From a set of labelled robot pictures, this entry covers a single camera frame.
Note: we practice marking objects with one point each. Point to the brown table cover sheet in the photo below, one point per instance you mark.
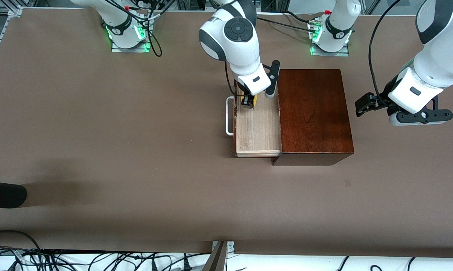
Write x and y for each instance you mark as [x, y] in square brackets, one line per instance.
[136, 150]

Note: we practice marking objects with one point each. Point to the grey metal bar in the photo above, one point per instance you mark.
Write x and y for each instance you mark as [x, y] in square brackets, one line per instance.
[216, 261]

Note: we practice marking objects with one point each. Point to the dark brown wooden cabinet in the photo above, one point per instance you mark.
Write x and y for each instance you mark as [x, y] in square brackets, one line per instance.
[313, 113]

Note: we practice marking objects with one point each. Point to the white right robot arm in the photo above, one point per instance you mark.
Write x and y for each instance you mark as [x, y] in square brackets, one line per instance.
[234, 41]

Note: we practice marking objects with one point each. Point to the aluminium table edge rail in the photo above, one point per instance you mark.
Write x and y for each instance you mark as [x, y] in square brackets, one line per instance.
[2, 37]

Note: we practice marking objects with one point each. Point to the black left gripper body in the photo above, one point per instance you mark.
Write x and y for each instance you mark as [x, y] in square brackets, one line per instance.
[381, 100]

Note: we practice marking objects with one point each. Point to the silver metal bracket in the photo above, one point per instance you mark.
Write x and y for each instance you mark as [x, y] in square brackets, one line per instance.
[230, 246]

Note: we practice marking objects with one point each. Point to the yellow wooden block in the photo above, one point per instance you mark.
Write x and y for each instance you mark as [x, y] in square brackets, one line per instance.
[255, 100]

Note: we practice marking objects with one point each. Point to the black cylindrical object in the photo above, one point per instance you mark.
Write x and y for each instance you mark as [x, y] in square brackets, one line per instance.
[4, 194]

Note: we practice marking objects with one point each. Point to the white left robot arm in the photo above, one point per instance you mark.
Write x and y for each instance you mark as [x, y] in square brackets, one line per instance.
[437, 60]

